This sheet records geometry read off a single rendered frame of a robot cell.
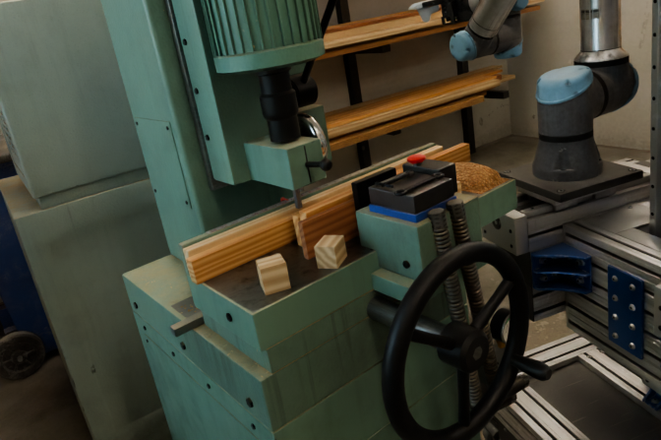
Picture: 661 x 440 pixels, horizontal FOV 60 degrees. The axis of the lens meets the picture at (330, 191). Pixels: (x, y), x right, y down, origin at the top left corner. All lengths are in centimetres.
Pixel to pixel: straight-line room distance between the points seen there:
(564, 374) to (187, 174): 118
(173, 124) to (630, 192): 102
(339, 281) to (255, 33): 38
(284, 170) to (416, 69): 331
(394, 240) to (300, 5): 37
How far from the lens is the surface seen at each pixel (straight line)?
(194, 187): 109
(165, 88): 106
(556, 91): 133
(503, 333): 110
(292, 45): 86
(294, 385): 87
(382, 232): 87
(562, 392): 171
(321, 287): 84
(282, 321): 82
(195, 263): 90
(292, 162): 91
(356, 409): 98
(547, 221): 135
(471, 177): 111
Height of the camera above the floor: 127
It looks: 18 degrees down
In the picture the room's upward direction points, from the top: 10 degrees counter-clockwise
